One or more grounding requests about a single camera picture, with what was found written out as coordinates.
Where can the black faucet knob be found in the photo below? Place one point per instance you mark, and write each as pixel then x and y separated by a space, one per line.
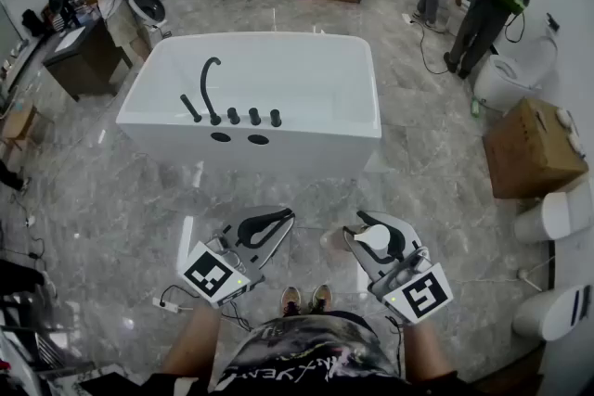
pixel 233 116
pixel 275 118
pixel 254 116

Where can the white black toilet bowl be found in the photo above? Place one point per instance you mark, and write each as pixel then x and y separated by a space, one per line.
pixel 146 4

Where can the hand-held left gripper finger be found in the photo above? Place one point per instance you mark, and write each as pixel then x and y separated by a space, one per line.
pixel 260 214
pixel 274 246

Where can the person's left shoe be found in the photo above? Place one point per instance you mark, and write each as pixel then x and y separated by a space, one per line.
pixel 291 297

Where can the person's black printed shirt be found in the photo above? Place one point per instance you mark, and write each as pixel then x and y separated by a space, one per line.
pixel 301 352

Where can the brown cardboard box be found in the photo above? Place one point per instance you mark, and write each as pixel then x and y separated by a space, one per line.
pixel 529 153

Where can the green bottle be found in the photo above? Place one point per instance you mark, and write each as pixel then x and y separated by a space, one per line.
pixel 475 107

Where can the white toilet open lid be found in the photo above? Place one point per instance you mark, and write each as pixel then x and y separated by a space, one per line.
pixel 496 83

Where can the person's right forearm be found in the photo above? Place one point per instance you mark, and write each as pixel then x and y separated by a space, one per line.
pixel 427 352

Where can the white power strip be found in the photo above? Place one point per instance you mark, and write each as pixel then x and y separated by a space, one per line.
pixel 168 305

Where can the person's right shoe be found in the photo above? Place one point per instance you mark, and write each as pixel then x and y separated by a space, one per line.
pixel 321 296

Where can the white bathtub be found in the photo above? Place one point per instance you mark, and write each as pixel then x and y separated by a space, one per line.
pixel 287 74

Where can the person's shoe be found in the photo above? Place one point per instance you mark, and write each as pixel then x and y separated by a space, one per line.
pixel 291 297
pixel 321 296

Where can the black curved faucet spout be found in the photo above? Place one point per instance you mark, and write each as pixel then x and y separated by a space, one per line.
pixel 204 81

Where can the person's left forearm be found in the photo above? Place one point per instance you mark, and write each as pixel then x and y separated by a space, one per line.
pixel 190 343

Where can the metal shelf rack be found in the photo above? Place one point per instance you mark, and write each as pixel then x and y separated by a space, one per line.
pixel 28 338

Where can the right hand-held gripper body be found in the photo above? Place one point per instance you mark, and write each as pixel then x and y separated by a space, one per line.
pixel 420 294

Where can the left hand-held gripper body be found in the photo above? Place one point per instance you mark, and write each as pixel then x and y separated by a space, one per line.
pixel 209 276

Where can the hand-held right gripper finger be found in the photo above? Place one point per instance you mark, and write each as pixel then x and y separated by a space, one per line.
pixel 404 234
pixel 366 264

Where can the wooden stool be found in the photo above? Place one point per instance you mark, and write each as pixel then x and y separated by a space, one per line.
pixel 18 125

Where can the white round object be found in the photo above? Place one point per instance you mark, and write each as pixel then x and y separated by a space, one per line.
pixel 376 238

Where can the black hand shower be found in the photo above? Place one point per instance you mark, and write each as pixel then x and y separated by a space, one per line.
pixel 190 108

